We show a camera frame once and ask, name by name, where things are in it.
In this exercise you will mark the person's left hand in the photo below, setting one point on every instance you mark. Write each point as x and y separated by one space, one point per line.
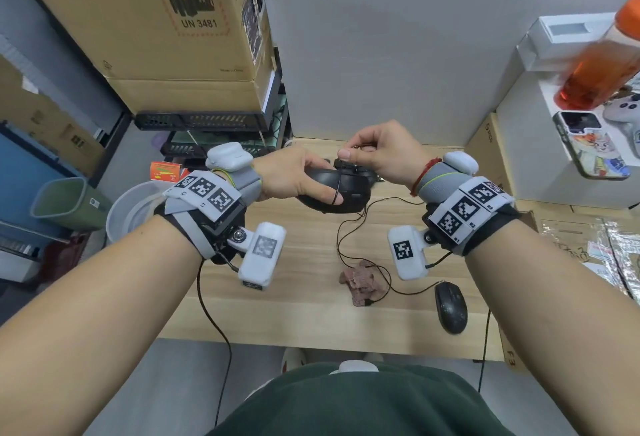
285 175

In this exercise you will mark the person's right hand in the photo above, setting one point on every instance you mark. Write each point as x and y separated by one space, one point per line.
395 150

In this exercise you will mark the black computer mouse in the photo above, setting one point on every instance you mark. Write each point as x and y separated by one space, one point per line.
451 308
355 190

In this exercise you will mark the pink fluffy wiping cloth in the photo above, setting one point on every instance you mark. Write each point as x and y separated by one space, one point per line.
365 280

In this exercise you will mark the person's left forearm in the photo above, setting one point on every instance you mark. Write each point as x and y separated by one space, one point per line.
90 340

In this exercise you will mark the person's right forearm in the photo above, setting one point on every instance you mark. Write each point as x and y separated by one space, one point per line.
560 340

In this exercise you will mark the person's left shoe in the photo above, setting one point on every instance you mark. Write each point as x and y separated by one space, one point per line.
294 360

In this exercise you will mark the person's beige trousers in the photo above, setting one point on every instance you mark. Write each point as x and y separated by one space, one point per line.
260 393

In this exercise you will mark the person's dark shirt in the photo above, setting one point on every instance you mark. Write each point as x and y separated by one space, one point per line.
360 405

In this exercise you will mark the grey left wrist sleeve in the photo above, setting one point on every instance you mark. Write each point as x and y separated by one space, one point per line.
247 183

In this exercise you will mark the grey wrist sleeve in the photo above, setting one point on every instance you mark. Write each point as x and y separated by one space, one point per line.
247 183
440 180

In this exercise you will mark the grey right wrist sleeve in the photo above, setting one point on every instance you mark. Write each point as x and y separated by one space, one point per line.
440 180

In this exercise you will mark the white left wrist puck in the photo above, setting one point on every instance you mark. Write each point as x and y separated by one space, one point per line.
229 157

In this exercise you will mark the white wrist puck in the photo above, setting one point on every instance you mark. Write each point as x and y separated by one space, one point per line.
461 163
229 157

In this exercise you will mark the white right wrist puck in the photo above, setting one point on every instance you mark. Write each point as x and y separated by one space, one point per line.
461 163

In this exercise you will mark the small stamped cardboard box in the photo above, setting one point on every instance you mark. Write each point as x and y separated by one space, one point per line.
487 160

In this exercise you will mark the black stacked tray rack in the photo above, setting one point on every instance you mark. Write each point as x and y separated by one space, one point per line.
200 121

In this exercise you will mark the orange box with green print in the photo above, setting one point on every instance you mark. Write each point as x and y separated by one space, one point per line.
166 171

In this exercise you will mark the plain cardboard box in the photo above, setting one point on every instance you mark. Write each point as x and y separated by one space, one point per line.
185 95

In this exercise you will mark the large white box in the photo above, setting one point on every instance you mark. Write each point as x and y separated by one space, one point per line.
530 160

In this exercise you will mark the clear plastic basin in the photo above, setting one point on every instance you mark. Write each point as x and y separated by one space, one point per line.
125 215

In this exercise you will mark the small white boxes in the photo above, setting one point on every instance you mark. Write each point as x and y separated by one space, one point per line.
547 43

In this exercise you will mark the phone with colourful case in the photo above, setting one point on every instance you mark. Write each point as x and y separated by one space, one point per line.
592 145

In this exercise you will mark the white chest device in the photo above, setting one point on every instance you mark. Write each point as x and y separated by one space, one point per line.
354 366

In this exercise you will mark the orange bottle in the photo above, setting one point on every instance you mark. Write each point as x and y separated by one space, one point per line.
595 70

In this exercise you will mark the cardboard box with black logo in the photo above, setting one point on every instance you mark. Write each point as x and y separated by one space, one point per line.
590 245

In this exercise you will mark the green trash bin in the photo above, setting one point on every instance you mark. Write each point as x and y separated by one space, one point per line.
60 203

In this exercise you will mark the lettered brown cardboard box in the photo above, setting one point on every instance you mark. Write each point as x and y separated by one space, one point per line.
511 350

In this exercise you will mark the white rounded device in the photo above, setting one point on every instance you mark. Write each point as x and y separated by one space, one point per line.
625 118

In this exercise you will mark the dark red bag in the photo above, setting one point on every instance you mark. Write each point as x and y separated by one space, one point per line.
62 255

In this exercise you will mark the large stamped cardboard box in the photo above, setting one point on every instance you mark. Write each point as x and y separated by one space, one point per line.
100 20

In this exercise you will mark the cardboard box with small prints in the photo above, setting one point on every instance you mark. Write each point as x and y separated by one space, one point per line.
45 120

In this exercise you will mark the blue panel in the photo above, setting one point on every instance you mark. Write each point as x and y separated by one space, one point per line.
22 175

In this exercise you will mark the grey slatted panel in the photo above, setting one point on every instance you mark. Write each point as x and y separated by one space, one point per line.
17 246

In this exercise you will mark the dark grey padded seat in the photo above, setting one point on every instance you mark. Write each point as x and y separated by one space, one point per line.
10 303

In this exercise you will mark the left wrist camera rig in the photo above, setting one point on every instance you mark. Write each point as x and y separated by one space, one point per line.
260 255

